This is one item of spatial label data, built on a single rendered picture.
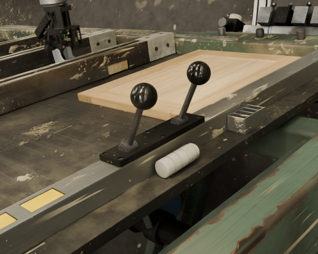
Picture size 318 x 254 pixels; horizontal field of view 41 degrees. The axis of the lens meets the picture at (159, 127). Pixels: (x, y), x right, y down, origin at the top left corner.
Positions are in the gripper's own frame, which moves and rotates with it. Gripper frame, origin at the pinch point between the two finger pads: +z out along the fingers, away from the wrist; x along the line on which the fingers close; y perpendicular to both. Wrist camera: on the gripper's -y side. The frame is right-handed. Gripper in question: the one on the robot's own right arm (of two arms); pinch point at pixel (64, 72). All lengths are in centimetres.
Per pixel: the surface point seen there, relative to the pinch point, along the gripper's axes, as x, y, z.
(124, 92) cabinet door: -5.0, 33.1, 0.1
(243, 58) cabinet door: 32, 42, 0
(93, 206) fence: -41, 66, 1
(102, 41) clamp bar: 30.7, -19.0, -2.0
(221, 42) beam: 38.1, 30.5, -2.6
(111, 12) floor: 138, -142, 7
